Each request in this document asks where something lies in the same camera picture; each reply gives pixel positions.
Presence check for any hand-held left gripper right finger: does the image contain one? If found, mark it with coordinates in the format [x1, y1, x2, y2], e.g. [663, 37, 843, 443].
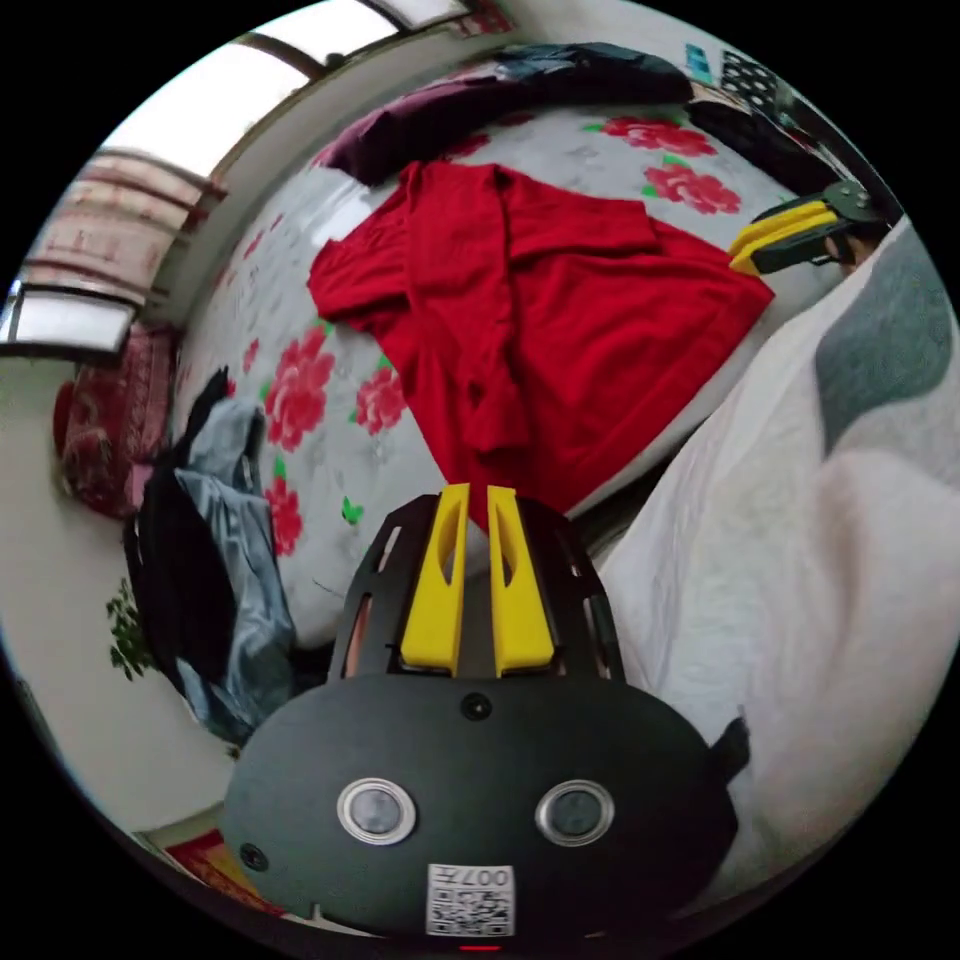
[486, 485, 558, 677]

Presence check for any red long sleeve shirt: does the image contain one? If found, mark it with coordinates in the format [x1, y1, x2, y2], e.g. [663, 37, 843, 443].
[306, 160, 776, 520]

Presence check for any window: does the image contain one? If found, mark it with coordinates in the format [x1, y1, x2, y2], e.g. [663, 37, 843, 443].
[95, 0, 423, 183]

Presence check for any person's right hand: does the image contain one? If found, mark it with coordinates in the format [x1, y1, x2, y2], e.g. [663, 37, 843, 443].
[824, 228, 880, 273]

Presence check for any bed with floral sheet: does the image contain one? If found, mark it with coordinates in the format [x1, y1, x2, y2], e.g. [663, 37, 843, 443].
[170, 95, 790, 680]

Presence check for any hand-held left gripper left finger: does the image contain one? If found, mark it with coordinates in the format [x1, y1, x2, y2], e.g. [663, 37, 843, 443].
[400, 483, 472, 673]

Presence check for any red patterned rolled blanket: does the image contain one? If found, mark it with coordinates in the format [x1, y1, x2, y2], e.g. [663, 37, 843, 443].
[50, 328, 180, 520]

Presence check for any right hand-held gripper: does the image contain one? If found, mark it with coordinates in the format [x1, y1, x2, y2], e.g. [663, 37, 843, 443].
[728, 178, 895, 276]

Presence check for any pink patterned curtain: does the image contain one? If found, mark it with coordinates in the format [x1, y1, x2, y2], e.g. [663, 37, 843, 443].
[20, 148, 228, 303]

